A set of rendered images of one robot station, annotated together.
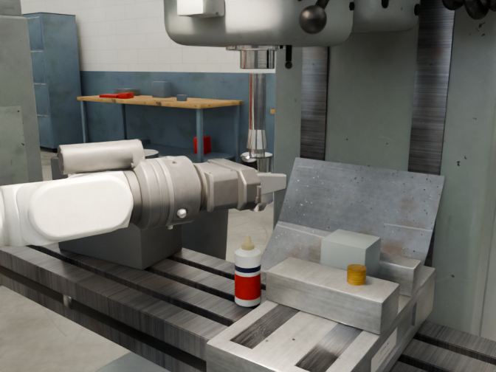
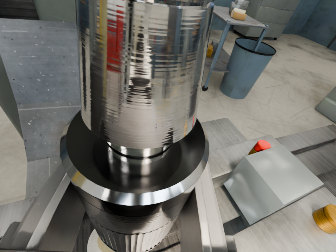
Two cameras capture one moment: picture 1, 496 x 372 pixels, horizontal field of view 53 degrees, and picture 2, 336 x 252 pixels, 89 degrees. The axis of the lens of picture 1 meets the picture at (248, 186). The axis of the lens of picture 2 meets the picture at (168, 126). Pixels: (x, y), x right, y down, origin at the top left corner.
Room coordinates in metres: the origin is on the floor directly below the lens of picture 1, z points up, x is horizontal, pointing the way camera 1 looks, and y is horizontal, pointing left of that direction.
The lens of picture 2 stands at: (0.67, 0.02, 1.20)
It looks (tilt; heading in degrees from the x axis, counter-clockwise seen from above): 44 degrees down; 294
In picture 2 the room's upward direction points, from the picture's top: 12 degrees clockwise
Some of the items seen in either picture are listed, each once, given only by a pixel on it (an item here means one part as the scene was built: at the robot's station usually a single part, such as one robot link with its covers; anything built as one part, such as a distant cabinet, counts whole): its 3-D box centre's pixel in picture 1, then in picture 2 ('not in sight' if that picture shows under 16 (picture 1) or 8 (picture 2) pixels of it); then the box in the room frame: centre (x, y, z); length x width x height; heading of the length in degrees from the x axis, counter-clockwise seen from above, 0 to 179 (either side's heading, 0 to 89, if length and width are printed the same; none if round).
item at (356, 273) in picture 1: (356, 274); (331, 219); (0.54, -0.13, 1.05); 0.02 x 0.02 x 0.02
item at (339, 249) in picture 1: (350, 260); (267, 183); (0.60, -0.13, 1.04); 0.06 x 0.05 x 0.06; 55
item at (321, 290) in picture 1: (330, 291); (295, 243); (0.56, -0.10, 1.02); 0.15 x 0.06 x 0.04; 55
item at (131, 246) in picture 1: (116, 201); not in sight; (0.93, 0.25, 1.03); 0.22 x 0.12 x 0.20; 60
